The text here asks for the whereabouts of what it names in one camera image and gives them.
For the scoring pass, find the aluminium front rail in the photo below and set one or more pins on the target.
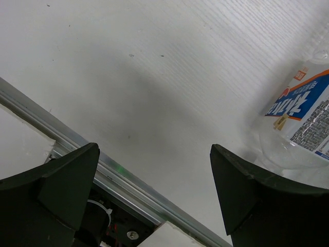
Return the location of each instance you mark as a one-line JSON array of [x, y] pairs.
[[110, 176]]

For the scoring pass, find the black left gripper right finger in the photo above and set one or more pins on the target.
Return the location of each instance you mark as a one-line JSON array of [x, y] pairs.
[[261, 208]]

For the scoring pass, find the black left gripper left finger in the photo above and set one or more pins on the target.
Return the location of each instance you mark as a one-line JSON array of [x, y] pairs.
[[44, 206]]

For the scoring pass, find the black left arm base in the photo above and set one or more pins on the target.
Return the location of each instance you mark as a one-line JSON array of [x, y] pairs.
[[111, 219]]

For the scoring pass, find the clear bottle red label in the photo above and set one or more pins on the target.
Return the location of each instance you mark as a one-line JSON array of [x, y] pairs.
[[294, 131]]

